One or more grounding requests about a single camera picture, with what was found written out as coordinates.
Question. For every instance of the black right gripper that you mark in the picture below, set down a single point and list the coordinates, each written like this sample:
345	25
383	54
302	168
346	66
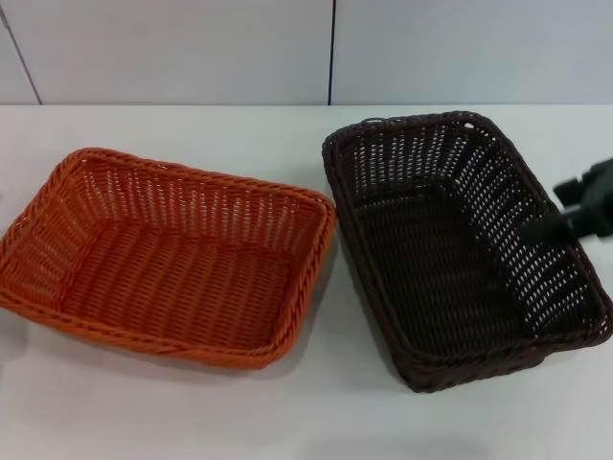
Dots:
601	201

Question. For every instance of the dark brown woven plastic basket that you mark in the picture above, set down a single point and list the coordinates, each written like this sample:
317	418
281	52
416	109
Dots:
431	278

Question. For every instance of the orange woven plastic basket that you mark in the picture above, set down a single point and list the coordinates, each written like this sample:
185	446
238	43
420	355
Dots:
182	278

